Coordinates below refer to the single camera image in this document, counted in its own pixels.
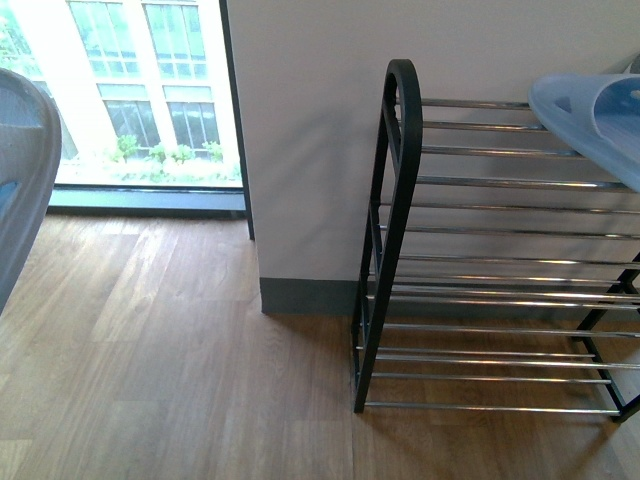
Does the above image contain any light blue slipper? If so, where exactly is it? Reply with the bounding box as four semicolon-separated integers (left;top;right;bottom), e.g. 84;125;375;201
528;73;639;191
1;69;62;305

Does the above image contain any black metal shoe rack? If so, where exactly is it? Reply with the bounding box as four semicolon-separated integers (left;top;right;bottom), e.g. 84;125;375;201
351;59;639;422

